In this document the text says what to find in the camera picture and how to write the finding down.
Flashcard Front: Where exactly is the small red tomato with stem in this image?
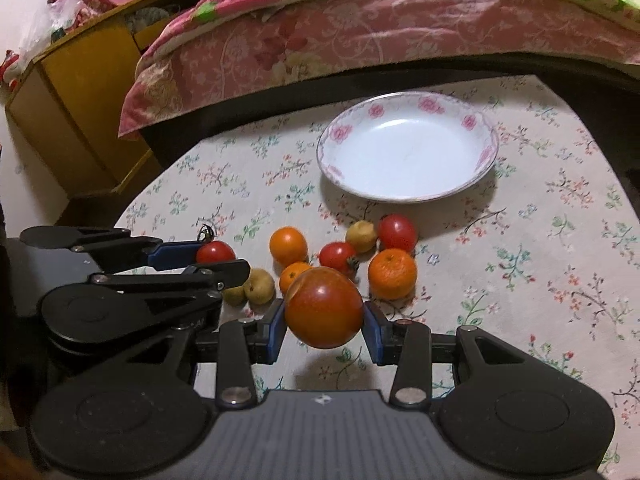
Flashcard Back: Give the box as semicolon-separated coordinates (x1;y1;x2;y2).
195;224;236;264

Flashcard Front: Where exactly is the small tan longan fruit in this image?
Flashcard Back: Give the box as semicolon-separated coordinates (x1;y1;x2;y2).
222;286;246;307

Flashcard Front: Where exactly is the tan brown round fruit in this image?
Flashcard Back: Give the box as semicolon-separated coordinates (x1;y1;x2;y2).
243;268;276;306

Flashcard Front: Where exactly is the large orange mandarin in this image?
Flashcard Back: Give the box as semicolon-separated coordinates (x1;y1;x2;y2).
368;248;418;300

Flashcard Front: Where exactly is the small dimpled orange mandarin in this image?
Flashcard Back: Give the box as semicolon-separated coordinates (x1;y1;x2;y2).
279;261;311;295

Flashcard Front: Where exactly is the smooth orange round fruit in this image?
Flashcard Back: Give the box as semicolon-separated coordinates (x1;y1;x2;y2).
269;226;308;268

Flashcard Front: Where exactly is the large red orange tomato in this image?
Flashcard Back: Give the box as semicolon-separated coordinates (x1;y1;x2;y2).
284;266;363;349

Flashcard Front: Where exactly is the red cherry tomato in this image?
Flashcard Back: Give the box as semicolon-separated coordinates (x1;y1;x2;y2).
378;214;418;254
319;242;359;278

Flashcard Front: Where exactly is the yellow wooden cabinet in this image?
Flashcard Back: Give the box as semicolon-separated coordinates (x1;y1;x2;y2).
6;0;200;198

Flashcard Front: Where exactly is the floral white tablecloth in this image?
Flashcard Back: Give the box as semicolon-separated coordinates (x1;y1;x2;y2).
118;76;639;479

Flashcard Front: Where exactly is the white plate with pink roses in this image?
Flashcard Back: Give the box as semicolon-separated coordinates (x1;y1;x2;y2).
317;91;499;204

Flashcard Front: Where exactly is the pink floral quilt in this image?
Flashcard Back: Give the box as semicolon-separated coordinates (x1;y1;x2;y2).
118;0;639;138

